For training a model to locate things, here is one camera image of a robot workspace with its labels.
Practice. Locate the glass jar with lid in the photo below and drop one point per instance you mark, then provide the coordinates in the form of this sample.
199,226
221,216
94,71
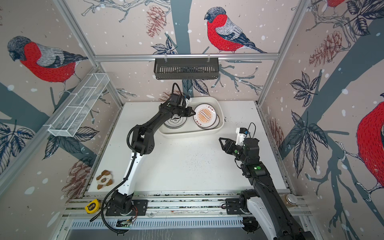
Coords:
290,200

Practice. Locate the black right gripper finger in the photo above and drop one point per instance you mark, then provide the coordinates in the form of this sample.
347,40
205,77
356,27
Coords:
229,149
225,142

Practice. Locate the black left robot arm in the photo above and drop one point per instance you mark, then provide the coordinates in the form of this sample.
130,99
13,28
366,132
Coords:
141,140

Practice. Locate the brown small object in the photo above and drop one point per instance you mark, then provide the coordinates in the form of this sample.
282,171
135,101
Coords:
105,179

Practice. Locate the orange sunburst plate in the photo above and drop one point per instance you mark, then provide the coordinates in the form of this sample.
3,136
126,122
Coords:
205,115
216,123

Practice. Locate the yellow tape measure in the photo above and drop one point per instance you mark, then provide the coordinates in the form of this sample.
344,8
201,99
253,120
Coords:
93,207

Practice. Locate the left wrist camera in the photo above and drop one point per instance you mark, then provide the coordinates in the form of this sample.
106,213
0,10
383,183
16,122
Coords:
187,100

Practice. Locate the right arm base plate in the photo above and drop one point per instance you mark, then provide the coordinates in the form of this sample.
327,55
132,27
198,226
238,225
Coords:
237,206

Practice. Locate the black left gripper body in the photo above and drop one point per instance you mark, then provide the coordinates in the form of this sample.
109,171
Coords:
182,111

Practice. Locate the small circuit board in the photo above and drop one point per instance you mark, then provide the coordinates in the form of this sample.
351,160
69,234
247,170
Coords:
124,223

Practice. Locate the white plastic bin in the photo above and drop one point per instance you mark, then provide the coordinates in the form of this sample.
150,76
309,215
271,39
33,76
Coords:
190,128

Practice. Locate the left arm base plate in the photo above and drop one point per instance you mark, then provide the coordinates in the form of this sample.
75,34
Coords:
138,207

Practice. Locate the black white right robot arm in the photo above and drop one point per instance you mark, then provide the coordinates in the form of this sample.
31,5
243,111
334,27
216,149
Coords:
264,202

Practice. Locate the white green-rim plate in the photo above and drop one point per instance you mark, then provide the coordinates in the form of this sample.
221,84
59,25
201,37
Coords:
175,122

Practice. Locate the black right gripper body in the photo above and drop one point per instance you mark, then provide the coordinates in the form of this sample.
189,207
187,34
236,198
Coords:
239,153

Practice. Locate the white wire mesh basket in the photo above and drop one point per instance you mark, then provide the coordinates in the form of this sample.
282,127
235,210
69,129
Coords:
71,118

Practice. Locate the black hanging wire shelf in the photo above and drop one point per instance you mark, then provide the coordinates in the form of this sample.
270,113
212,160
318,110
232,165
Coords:
186,69

